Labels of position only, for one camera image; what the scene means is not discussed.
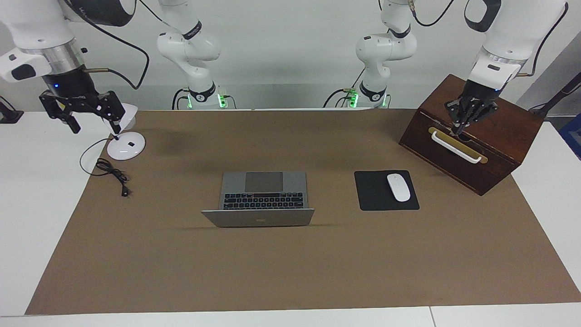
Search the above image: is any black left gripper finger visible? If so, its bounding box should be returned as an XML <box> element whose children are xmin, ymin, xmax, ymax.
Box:
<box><xmin>445</xmin><ymin>98</ymin><xmax>468</xmax><ymax>136</ymax></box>
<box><xmin>462</xmin><ymin>102</ymin><xmax>498</xmax><ymax>134</ymax></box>

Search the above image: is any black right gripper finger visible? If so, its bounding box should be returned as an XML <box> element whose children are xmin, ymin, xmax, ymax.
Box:
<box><xmin>100</xmin><ymin>91</ymin><xmax>125</xmax><ymax>134</ymax></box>
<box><xmin>39</xmin><ymin>91</ymin><xmax>81</xmax><ymax>134</ymax></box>

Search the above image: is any silver laptop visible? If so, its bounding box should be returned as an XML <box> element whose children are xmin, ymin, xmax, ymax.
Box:
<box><xmin>201</xmin><ymin>171</ymin><xmax>315</xmax><ymax>228</ymax></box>

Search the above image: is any dark brown wooden box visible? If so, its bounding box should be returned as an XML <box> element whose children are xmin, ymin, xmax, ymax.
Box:
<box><xmin>399</xmin><ymin>74</ymin><xmax>544</xmax><ymax>196</ymax></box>

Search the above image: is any white desk lamp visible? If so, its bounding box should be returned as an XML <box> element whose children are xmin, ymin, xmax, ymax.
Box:
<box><xmin>103</xmin><ymin>103</ymin><xmax>146</xmax><ymax>161</ymax></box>

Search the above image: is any black background clamp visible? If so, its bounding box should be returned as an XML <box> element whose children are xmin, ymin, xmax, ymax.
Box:
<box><xmin>0</xmin><ymin>96</ymin><xmax>24</xmax><ymax>124</ymax></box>

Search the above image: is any black background stand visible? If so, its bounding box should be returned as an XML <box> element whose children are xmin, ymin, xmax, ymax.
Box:
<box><xmin>529</xmin><ymin>73</ymin><xmax>581</xmax><ymax>119</ymax></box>

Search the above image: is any blue background object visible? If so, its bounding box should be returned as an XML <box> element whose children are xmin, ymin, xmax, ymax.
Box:
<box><xmin>558</xmin><ymin>114</ymin><xmax>581</xmax><ymax>160</ymax></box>

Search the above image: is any white computer mouse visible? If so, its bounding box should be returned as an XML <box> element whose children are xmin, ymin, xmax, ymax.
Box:
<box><xmin>387</xmin><ymin>173</ymin><xmax>411</xmax><ymax>202</ymax></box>

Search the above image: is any black mouse pad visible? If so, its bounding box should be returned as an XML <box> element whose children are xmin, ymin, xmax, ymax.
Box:
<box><xmin>354</xmin><ymin>170</ymin><xmax>420</xmax><ymax>211</ymax></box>

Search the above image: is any brown table mat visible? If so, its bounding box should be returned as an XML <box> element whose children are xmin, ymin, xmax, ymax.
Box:
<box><xmin>25</xmin><ymin>109</ymin><xmax>581</xmax><ymax>315</ymax></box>

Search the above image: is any white box handle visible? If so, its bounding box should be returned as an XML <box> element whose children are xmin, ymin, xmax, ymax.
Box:
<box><xmin>431</xmin><ymin>131</ymin><xmax>483</xmax><ymax>164</ymax></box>

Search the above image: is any black lamp power cable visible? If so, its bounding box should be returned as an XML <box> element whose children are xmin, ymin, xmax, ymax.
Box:
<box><xmin>80</xmin><ymin>138</ymin><xmax>130</xmax><ymax>198</ymax></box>

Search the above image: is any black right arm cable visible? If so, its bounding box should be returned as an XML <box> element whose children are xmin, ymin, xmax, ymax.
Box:
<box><xmin>68</xmin><ymin>0</ymin><xmax>165</xmax><ymax>90</ymax></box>

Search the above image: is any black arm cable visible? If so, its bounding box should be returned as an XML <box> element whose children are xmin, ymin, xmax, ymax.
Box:
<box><xmin>411</xmin><ymin>0</ymin><xmax>569</xmax><ymax>77</ymax></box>
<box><xmin>68</xmin><ymin>0</ymin><xmax>165</xmax><ymax>90</ymax></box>

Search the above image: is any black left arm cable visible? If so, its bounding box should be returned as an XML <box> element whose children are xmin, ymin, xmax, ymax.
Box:
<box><xmin>411</xmin><ymin>0</ymin><xmax>569</xmax><ymax>77</ymax></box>

